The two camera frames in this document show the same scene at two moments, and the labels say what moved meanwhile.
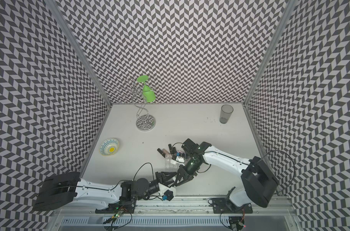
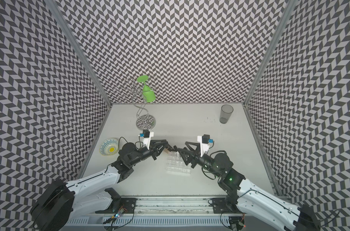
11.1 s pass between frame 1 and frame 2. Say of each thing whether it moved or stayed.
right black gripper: moved
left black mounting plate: stayed
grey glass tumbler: stayed
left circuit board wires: stayed
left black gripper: moved
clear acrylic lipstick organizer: stayed
